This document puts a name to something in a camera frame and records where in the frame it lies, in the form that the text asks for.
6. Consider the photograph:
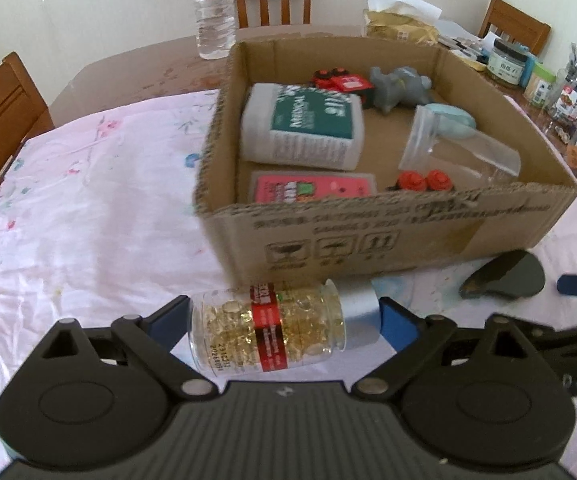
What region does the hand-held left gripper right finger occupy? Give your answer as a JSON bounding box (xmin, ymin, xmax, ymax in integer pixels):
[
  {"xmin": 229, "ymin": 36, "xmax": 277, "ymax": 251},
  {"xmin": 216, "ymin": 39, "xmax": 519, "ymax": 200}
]
[{"xmin": 351, "ymin": 296, "xmax": 551, "ymax": 403}]

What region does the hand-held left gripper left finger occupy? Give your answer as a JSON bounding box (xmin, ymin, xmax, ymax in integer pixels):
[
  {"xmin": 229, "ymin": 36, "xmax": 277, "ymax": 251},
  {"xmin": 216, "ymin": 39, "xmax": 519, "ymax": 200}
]
[{"xmin": 28, "ymin": 295, "xmax": 219, "ymax": 403}]

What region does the black fan-shaped object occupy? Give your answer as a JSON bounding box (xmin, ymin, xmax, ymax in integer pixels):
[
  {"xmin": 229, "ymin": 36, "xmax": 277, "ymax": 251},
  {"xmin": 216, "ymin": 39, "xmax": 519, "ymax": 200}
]
[{"xmin": 459, "ymin": 250, "xmax": 546, "ymax": 301}]

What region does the capsule bottle with silver cap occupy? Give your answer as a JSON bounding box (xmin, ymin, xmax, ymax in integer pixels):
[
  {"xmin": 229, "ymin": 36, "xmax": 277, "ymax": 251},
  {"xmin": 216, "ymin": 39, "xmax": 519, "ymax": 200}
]
[{"xmin": 188, "ymin": 279, "xmax": 381, "ymax": 376}]

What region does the cardboard box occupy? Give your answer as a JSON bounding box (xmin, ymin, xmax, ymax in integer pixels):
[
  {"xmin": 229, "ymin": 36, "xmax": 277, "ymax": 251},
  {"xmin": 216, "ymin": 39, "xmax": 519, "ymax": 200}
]
[{"xmin": 192, "ymin": 35, "xmax": 577, "ymax": 286}]

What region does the clear plastic cup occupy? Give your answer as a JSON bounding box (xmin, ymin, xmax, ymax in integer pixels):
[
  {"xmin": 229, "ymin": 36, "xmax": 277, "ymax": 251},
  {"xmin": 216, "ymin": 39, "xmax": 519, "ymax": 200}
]
[{"xmin": 398, "ymin": 106, "xmax": 521, "ymax": 183}]

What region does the red toy fire truck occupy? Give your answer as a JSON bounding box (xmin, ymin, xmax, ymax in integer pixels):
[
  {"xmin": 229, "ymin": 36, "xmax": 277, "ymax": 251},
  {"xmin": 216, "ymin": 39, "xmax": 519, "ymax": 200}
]
[{"xmin": 311, "ymin": 67, "xmax": 375, "ymax": 110}]

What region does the pink floral tablecloth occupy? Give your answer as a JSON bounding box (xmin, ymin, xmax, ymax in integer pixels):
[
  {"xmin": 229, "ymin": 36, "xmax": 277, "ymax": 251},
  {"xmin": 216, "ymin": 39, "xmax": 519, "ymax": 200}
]
[{"xmin": 0, "ymin": 89, "xmax": 577, "ymax": 480}]

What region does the toy with red wheels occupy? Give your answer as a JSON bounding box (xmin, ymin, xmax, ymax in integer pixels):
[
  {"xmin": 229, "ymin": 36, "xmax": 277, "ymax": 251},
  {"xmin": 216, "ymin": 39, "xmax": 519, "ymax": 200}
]
[{"xmin": 385, "ymin": 170, "xmax": 456, "ymax": 193}]

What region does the red flat card box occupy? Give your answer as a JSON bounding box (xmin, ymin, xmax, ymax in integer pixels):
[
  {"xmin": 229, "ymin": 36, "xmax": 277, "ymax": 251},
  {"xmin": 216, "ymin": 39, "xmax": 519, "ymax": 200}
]
[{"xmin": 251, "ymin": 171, "xmax": 378, "ymax": 204}]

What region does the clear holder with pens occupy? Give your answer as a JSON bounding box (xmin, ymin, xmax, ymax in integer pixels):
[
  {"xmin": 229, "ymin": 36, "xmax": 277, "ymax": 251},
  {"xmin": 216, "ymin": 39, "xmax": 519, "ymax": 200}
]
[{"xmin": 551, "ymin": 44, "xmax": 577, "ymax": 121}]

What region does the jar with green lid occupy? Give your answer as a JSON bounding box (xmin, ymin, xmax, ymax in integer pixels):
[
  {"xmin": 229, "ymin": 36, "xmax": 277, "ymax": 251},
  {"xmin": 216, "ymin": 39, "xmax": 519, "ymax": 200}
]
[{"xmin": 524, "ymin": 62, "xmax": 558, "ymax": 107}]

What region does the light blue oval object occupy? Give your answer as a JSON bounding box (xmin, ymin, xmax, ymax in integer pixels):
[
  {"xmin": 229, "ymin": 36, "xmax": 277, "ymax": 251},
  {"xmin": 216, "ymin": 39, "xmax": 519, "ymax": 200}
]
[{"xmin": 421, "ymin": 102, "xmax": 476, "ymax": 140}]

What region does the white bottle with green label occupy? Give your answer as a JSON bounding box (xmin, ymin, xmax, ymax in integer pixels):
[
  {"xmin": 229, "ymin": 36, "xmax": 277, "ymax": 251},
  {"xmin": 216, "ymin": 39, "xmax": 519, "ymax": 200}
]
[{"xmin": 241, "ymin": 83, "xmax": 365, "ymax": 170}]

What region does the glass jar with dark lid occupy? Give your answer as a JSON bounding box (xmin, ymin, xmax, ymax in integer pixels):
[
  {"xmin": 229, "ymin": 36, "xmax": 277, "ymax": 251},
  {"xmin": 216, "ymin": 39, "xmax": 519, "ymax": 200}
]
[{"xmin": 485, "ymin": 38, "xmax": 531, "ymax": 86}]

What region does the grey elephant toy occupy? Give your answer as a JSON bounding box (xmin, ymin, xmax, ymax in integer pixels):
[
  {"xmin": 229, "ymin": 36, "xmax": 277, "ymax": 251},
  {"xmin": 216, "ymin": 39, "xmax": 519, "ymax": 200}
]
[{"xmin": 369, "ymin": 65, "xmax": 433, "ymax": 112}]

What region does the pile of papers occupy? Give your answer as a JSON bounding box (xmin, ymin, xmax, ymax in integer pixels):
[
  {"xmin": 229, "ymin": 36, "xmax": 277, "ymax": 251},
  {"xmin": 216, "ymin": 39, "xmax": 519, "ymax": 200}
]
[{"xmin": 438, "ymin": 35, "xmax": 491, "ymax": 68}]

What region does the gold foil bag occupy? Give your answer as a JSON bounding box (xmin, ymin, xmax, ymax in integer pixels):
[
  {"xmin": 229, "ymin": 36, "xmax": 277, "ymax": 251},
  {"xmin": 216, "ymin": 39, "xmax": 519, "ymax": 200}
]
[{"xmin": 365, "ymin": 8, "xmax": 440, "ymax": 45}]

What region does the clear plastic water bottle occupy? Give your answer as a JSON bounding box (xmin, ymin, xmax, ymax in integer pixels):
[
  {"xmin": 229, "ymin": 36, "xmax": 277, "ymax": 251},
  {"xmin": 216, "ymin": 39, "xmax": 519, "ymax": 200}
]
[{"xmin": 191, "ymin": 0, "xmax": 234, "ymax": 60}]

